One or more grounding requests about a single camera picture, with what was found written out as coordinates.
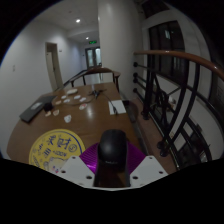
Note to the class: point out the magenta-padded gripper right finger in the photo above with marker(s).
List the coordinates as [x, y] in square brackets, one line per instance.
[148, 170]

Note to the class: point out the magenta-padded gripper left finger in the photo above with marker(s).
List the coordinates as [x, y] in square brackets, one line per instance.
[75, 170]

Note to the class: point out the black computer mouse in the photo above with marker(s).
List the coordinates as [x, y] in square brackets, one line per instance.
[112, 150]

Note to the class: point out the round yellow mouse pad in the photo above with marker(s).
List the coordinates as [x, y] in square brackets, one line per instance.
[53, 148]

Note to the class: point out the small white card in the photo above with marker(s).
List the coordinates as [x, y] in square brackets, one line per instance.
[67, 100]
[58, 102]
[48, 113]
[77, 97]
[71, 91]
[82, 99]
[83, 106]
[56, 112]
[67, 118]

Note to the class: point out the small black charger block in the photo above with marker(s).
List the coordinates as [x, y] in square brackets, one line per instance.
[48, 106]

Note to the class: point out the white paper sheet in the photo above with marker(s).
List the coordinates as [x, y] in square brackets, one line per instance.
[119, 106]

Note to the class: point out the black closed laptop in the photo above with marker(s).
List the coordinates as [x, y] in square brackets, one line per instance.
[35, 108]

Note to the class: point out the wooden armchair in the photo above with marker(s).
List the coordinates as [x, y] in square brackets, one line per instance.
[96, 70]

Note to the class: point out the open white doorway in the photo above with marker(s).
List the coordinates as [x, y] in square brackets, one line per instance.
[54, 66]

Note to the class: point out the glass double door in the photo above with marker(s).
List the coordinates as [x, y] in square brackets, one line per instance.
[93, 57]

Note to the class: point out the black railing with wooden handrail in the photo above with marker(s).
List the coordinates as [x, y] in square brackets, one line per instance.
[173, 55]

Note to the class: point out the dark framed window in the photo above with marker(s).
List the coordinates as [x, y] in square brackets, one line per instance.
[166, 46]

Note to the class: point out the green exit sign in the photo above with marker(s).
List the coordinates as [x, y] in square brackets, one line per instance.
[92, 42]

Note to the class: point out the round ceiling light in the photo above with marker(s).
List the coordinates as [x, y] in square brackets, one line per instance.
[87, 38]
[77, 20]

